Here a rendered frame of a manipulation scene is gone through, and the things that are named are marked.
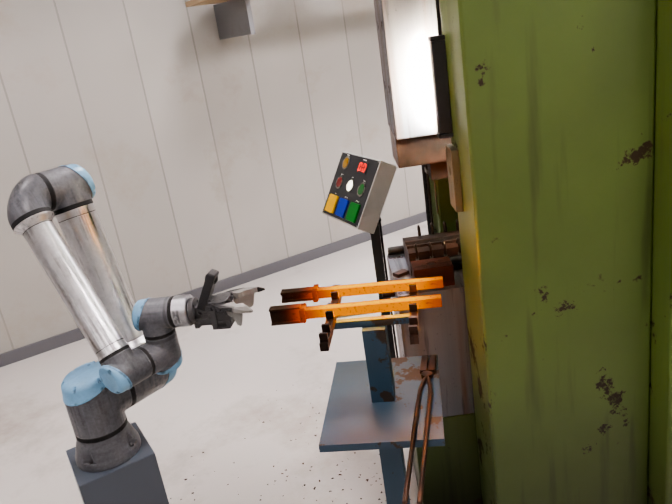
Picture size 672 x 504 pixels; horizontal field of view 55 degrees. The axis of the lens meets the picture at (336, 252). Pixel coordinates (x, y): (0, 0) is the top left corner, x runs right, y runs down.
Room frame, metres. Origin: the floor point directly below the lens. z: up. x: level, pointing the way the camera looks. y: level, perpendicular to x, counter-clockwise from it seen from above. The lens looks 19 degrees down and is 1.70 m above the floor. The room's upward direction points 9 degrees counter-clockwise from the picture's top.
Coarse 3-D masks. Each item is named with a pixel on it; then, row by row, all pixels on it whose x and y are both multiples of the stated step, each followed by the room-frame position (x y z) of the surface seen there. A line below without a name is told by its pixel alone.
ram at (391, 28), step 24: (384, 0) 1.87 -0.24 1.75; (408, 0) 1.87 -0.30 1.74; (432, 0) 1.87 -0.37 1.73; (384, 24) 1.87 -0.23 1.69; (408, 24) 1.87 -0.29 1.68; (432, 24) 1.87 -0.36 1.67; (384, 48) 1.94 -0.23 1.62; (408, 48) 1.87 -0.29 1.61; (384, 72) 2.05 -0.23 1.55; (408, 72) 1.87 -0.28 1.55; (408, 96) 1.87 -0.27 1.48; (432, 96) 1.87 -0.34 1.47; (408, 120) 1.87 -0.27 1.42; (432, 120) 1.87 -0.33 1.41
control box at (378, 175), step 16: (352, 160) 2.62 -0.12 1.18; (368, 160) 2.50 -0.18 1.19; (336, 176) 2.69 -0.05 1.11; (352, 176) 2.57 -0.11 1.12; (368, 176) 2.45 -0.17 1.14; (384, 176) 2.42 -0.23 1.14; (336, 192) 2.63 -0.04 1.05; (352, 192) 2.51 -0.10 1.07; (368, 192) 2.41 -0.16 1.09; (384, 192) 2.42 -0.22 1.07; (336, 208) 2.58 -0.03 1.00; (368, 208) 2.39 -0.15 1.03; (352, 224) 2.41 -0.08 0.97; (368, 224) 2.39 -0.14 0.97
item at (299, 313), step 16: (304, 304) 1.52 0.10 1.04; (336, 304) 1.51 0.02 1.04; (352, 304) 1.49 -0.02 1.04; (368, 304) 1.48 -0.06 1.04; (384, 304) 1.46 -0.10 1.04; (400, 304) 1.46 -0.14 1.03; (432, 304) 1.45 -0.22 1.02; (272, 320) 1.52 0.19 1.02; (288, 320) 1.51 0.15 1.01; (304, 320) 1.49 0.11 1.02
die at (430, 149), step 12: (396, 144) 1.92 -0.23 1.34; (408, 144) 1.92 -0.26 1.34; (420, 144) 1.92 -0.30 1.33; (432, 144) 1.92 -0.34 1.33; (444, 144) 1.91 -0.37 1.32; (396, 156) 1.96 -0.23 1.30; (408, 156) 1.92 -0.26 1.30; (420, 156) 1.92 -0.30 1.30; (432, 156) 1.92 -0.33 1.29; (444, 156) 1.92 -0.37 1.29
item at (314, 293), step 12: (300, 288) 1.64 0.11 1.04; (312, 288) 1.63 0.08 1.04; (324, 288) 1.63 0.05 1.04; (336, 288) 1.61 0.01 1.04; (348, 288) 1.60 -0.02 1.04; (360, 288) 1.59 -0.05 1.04; (372, 288) 1.59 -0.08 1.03; (384, 288) 1.58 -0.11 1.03; (396, 288) 1.58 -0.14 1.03; (408, 288) 1.57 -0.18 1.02; (420, 288) 1.57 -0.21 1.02; (432, 288) 1.56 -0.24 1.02; (288, 300) 1.63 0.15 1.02; (300, 300) 1.62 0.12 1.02
